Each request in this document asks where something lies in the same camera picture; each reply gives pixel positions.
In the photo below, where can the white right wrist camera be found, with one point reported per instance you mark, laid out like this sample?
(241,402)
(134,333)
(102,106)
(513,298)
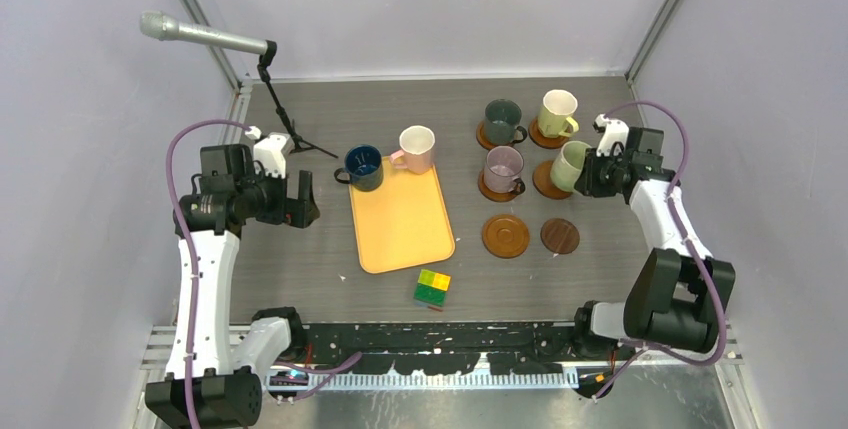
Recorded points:
(614,134)

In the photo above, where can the brown wooden coaster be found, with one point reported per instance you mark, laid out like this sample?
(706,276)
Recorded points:
(543,183)
(538,138)
(518,189)
(484,140)
(505,236)

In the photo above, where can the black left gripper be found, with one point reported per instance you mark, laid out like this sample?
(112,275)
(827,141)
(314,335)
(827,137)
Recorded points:
(298,212)

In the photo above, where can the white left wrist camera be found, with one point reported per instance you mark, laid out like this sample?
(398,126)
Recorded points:
(270,151)

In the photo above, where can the yellow-green faceted mug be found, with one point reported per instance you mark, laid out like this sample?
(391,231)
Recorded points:
(556,115)

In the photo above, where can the yellow plastic tray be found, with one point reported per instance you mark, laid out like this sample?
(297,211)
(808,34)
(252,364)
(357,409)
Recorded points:
(403,223)

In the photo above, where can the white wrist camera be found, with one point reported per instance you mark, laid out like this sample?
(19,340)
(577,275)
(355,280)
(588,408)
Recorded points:
(614,134)
(270,151)

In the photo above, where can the silver microphone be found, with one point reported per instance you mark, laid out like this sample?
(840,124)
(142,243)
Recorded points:
(163,27)

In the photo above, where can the colourful toy brick block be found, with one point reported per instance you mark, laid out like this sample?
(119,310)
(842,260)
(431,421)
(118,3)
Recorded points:
(431,289)

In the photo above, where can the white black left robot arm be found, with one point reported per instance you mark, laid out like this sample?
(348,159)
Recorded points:
(209,381)

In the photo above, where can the light green mug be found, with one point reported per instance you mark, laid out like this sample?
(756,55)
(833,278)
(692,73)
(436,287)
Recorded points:
(568,165)

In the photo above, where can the dark grey green mug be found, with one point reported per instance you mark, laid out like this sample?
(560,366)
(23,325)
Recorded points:
(505,111)

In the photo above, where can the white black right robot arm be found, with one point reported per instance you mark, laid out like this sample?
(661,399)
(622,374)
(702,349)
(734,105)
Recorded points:
(674,299)

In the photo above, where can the purple mug black handle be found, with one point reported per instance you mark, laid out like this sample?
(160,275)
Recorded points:
(503,165)

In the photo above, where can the dark walnut wooden coaster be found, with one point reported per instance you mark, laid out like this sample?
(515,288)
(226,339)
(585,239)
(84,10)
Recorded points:
(559,236)

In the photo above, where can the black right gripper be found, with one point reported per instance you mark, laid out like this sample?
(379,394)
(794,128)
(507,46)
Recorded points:
(588,184)

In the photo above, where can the pink faceted mug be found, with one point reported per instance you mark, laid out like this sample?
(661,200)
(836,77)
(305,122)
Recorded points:
(416,150)

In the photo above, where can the dark blue mug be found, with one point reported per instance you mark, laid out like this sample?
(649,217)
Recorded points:
(362,169)

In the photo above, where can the black microphone tripod stand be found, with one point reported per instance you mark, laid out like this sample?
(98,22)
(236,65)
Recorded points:
(300,145)

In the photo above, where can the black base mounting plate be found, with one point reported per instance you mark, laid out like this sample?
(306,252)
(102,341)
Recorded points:
(510,348)

